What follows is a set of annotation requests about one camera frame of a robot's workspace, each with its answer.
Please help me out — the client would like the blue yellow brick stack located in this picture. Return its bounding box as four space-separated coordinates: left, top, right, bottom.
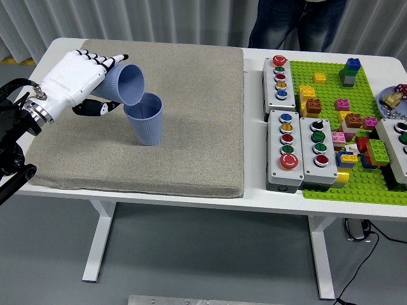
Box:
336 150 359 168

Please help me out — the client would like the grey power adapter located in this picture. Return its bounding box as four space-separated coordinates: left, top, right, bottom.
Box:
342 218 371 243

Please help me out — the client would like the black floor cable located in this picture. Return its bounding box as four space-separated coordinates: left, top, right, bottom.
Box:
332 230 381 302
368 220 407 245

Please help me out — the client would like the brown brick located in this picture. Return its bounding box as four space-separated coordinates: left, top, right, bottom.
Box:
344 112 362 128
305 98 322 114

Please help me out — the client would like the person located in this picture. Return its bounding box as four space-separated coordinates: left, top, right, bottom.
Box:
247 0 348 53

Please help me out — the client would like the white pleated curtain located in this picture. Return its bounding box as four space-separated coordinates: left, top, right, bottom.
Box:
0 0 407 69

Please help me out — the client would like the blue ribbed plastic cup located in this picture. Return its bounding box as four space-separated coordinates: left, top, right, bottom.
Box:
91 64 146 107
123 93 164 147

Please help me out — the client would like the blue green grey brick tower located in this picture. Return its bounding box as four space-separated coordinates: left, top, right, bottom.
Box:
338 57 362 88

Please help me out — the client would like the white button box, black base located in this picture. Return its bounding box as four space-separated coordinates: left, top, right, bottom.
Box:
370 118 407 191

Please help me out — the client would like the blue plate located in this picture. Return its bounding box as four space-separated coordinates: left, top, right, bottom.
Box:
377 86 407 119

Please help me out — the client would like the grey five-button box, large red mushroom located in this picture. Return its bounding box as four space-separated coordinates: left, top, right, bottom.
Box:
265 109 305 193

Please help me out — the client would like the brass fitting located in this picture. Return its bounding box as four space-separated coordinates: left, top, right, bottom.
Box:
381 91 402 108

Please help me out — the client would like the green brick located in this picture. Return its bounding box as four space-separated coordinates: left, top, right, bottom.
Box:
365 139 390 165

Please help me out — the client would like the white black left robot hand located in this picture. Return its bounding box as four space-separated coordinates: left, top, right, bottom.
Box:
33 49 130 121

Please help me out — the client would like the grey button box, black knob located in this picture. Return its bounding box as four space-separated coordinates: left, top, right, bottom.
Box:
300 116 338 191

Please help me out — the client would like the grey five-button box, small red mushroom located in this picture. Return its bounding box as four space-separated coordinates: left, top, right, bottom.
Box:
261 55 297 123

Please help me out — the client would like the white table leg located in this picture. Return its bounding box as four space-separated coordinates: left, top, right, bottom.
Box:
81 199 117 283
307 215 336 300

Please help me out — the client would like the green studded baseplate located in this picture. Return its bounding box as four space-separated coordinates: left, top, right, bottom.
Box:
288 59 407 207

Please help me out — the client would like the red brick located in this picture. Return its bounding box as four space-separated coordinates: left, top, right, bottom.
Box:
355 136 370 154

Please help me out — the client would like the grey-brown fabric mat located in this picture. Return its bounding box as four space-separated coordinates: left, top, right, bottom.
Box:
19 39 245 199

